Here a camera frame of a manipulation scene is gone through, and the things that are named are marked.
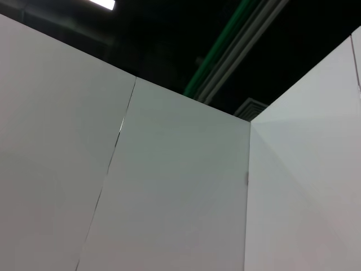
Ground white ceiling vent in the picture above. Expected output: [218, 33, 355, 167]
[232, 97, 269, 120]

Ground green ceiling pipe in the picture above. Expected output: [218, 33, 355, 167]
[182, 0, 256, 98]

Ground white ceiling conduits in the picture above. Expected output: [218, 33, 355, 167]
[194, 0, 290, 106]

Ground ceiling light panel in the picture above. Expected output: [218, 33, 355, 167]
[88, 0, 117, 11]

